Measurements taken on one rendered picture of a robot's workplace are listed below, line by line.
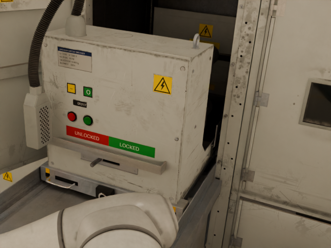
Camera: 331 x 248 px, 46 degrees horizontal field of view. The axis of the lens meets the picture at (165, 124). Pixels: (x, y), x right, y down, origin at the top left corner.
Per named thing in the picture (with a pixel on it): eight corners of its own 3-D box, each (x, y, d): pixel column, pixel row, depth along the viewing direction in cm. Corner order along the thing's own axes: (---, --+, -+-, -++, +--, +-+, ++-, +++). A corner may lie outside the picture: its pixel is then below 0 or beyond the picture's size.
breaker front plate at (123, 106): (174, 209, 122) (188, 60, 103) (47, 170, 138) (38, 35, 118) (176, 207, 123) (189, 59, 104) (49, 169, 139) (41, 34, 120)
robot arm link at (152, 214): (62, 188, 68) (52, 243, 56) (164, 165, 68) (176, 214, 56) (83, 243, 74) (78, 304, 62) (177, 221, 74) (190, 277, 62)
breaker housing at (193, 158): (177, 208, 123) (191, 57, 103) (47, 169, 139) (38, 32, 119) (220, 144, 166) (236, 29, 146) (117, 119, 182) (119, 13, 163)
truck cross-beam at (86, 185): (181, 224, 123) (182, 208, 120) (41, 179, 140) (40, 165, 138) (186, 215, 127) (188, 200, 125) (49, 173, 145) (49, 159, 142)
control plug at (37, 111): (38, 150, 122) (34, 97, 114) (25, 146, 123) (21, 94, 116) (54, 140, 128) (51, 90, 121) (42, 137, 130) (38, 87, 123)
